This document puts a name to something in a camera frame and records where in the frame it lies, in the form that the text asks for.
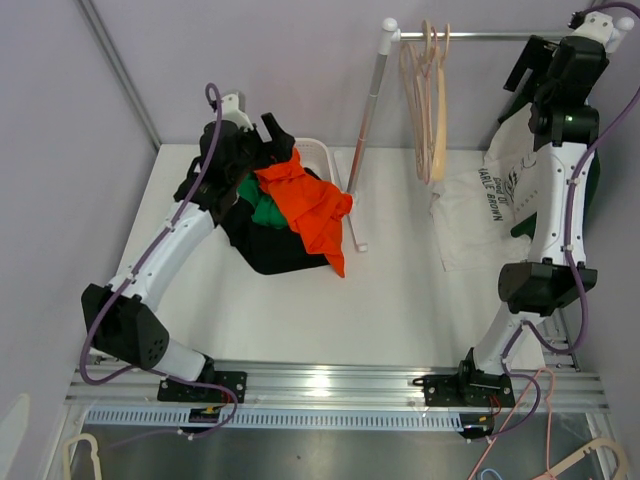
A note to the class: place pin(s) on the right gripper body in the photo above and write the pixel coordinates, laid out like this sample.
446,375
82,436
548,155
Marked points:
539,82

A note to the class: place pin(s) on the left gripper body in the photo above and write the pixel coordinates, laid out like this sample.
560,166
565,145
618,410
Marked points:
252,148

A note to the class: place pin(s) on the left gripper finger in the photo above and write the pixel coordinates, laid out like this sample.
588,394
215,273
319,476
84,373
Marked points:
281,147
275,131

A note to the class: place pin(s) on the orange t shirt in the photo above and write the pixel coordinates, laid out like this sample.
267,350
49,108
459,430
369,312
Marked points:
313,208

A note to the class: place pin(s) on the black t shirt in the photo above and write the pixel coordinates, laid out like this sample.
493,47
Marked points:
267,251

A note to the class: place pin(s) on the beige hanger of orange shirt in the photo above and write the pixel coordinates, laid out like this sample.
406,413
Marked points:
439,156

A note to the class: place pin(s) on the beige wooden hanger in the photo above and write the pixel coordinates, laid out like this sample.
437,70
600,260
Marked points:
422,100

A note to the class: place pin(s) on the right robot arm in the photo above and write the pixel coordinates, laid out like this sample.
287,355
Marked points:
557,78

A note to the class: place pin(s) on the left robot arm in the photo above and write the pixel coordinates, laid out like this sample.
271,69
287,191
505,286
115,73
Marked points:
120,317

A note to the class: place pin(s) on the white printed t shirt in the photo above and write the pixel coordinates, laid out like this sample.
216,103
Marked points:
486,217

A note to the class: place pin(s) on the pink hanger bottom right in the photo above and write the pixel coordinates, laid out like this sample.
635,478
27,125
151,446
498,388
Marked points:
505,429

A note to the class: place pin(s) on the blue hanger bottom right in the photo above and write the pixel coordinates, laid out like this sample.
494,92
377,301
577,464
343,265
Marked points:
488,474

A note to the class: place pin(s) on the white perforated plastic basket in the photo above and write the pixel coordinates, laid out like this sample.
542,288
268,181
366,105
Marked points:
315,155

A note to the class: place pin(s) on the metal clothes rack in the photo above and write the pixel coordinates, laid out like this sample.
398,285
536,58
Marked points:
348,172

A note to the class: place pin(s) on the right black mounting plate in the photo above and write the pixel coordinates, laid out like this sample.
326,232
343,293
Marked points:
440,390

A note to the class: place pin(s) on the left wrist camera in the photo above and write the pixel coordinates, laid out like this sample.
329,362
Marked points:
233,110

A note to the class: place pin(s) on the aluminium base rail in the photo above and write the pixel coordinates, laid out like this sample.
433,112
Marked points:
325,387

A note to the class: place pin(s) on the slotted cable duct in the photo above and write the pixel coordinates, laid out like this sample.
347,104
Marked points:
276,418

